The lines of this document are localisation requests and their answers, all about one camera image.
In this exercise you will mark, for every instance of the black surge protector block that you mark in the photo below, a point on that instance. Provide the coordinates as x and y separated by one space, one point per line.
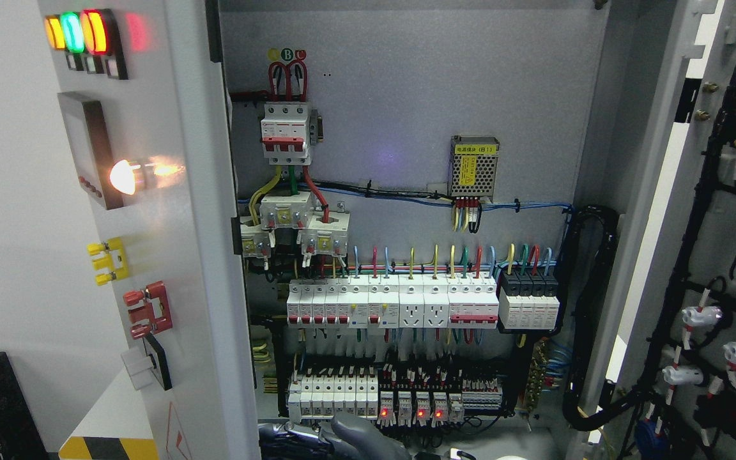
529 303

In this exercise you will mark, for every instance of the white socket breaker row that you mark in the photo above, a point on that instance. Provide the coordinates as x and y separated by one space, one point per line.
394 301

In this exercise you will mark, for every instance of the metal mesh power supply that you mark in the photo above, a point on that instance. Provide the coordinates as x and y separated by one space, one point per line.
473 166

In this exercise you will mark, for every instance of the white mini breaker row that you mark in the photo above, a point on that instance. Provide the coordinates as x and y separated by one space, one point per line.
319 398

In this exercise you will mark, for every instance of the white current transformer group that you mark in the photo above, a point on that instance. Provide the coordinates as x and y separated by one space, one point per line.
294 220

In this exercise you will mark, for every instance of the white rotary selector switch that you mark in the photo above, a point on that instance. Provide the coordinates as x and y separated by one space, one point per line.
147 361

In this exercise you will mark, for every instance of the grey cabinet door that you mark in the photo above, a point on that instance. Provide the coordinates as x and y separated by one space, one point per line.
659 380
171 114

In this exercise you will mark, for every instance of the red electric hazard sticker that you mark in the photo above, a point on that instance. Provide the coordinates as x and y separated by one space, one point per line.
176 445

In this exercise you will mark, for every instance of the relay row with red leds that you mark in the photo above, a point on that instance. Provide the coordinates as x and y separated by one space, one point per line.
419 408

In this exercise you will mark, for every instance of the red terminal clip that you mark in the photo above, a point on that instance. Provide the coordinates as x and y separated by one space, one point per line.
148 310

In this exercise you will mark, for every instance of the yellow indicator light left door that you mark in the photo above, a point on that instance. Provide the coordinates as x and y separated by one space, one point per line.
56 38

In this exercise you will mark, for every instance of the white red main breaker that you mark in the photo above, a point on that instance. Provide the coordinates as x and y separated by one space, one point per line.
290 131

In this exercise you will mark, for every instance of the black digital power meter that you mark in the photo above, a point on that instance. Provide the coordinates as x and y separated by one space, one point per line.
90 146

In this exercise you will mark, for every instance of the yellow black hazard tape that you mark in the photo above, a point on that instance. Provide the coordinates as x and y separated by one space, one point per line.
87 447

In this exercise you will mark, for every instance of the red indicator light left door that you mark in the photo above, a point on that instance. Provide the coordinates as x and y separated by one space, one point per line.
103 45

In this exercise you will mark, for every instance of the yellow terminal clip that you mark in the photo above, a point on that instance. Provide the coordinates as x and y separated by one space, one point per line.
109 260

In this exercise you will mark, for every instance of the brass ground terminal bar right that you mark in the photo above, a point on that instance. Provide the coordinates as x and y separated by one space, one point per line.
536 372

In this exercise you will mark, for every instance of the green indicator light left door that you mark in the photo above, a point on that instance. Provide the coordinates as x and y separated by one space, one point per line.
75 42

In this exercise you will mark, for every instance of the white indicator light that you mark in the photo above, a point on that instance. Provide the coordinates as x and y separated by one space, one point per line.
129 176

